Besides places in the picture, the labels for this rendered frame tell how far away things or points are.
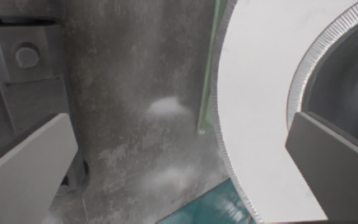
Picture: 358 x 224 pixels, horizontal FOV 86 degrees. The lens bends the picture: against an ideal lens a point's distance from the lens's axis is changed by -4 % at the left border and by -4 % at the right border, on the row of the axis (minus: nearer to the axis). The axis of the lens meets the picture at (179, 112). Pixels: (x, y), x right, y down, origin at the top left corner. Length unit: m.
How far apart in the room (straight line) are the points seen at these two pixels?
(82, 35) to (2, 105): 0.31
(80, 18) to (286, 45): 0.60
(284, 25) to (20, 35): 0.61
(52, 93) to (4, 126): 0.13
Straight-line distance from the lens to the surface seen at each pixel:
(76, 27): 0.72
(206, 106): 1.12
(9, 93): 0.55
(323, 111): 0.80
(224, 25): 0.75
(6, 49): 0.50
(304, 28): 0.61
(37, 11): 0.51
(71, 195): 0.74
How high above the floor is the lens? 0.71
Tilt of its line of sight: 43 degrees down
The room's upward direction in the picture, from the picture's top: 125 degrees clockwise
